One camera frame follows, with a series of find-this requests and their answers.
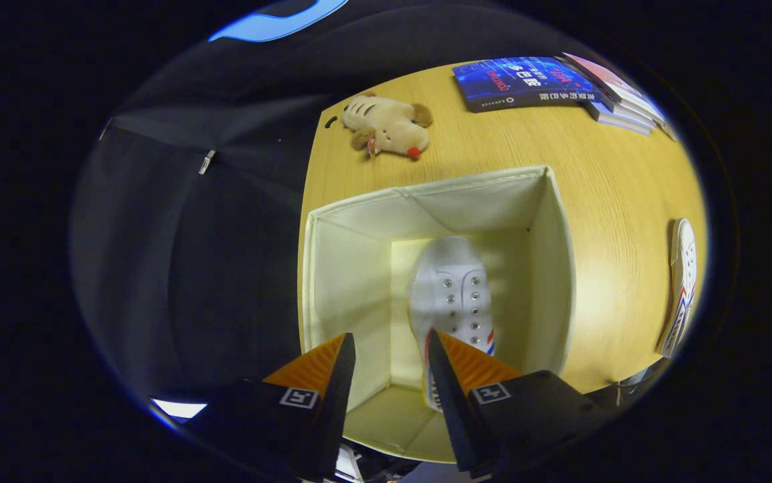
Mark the pink cover book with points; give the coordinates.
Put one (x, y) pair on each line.
(610, 80)

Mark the brown plush toy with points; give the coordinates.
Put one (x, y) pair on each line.
(386, 124)

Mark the grey cover book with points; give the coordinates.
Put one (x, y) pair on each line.
(627, 114)

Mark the white clothes peg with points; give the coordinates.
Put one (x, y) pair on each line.
(206, 162)

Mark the white canvas shoe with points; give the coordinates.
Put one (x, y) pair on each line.
(449, 282)
(684, 268)

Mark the computer monitor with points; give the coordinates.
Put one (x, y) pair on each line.
(178, 408)

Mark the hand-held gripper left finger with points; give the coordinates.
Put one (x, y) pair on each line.
(332, 416)

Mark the dark blue book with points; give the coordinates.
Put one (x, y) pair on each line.
(520, 82)

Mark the beige fabric storage box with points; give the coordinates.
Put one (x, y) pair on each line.
(352, 288)

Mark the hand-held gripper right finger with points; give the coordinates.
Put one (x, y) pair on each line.
(459, 416)

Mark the light blue cover book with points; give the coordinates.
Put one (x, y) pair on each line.
(617, 124)

